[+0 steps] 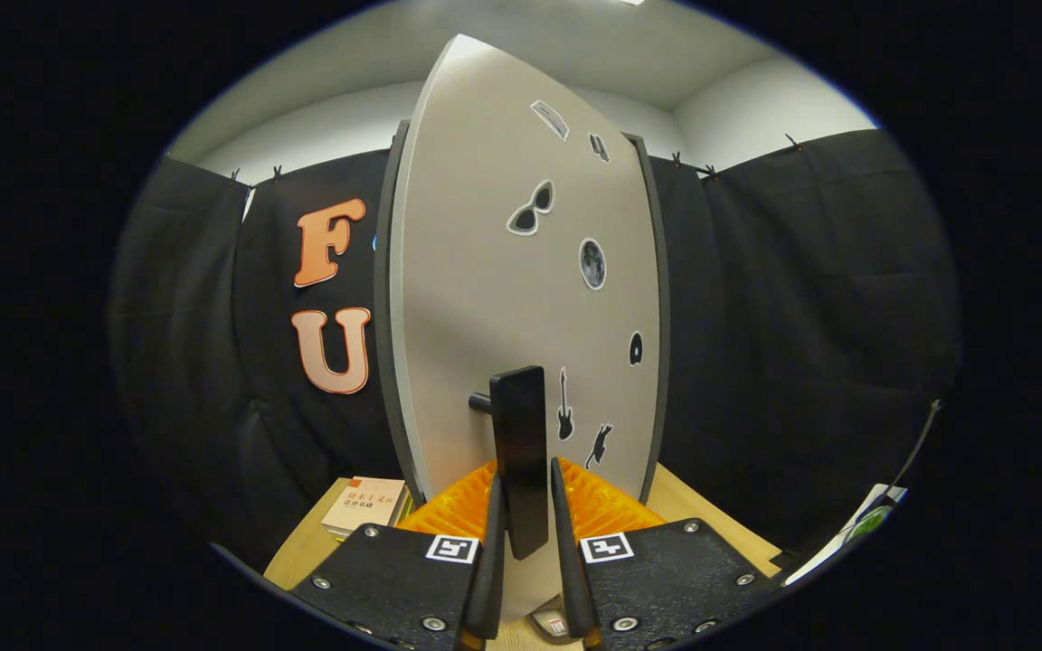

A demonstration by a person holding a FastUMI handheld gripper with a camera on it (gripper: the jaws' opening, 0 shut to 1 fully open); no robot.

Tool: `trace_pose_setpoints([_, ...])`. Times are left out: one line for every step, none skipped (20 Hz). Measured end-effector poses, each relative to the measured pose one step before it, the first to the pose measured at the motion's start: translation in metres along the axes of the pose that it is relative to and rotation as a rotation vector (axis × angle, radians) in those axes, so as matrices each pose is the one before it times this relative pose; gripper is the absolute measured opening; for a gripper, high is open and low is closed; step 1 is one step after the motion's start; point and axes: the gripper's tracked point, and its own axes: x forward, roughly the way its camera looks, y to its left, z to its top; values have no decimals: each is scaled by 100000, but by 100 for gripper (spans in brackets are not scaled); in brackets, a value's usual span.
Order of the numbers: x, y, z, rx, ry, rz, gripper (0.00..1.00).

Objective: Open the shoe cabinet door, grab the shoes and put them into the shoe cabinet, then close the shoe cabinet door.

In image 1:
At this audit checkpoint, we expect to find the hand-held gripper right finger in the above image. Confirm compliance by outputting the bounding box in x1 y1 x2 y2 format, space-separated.
550 457 780 651

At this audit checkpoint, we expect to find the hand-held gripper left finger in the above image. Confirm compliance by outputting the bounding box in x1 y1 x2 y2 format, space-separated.
290 457 508 651

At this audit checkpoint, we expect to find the brown fuzzy shoe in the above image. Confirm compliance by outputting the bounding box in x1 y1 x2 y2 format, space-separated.
526 595 576 645

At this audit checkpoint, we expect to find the black door handle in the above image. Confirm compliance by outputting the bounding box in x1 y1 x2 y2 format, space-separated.
469 365 551 561

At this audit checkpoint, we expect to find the white shoe cabinet door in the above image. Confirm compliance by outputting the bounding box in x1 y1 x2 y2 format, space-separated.
390 33 662 625

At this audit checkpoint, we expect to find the beige orange cover book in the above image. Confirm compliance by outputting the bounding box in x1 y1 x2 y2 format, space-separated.
320 476 409 534

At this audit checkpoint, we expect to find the white side table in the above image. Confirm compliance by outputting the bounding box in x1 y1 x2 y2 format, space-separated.
783 484 909 587

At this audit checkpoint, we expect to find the black backdrop cloth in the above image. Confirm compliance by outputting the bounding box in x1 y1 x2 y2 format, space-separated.
105 129 965 571

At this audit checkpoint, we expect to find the black metal stand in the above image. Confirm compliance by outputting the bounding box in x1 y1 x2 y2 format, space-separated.
896 398 944 494

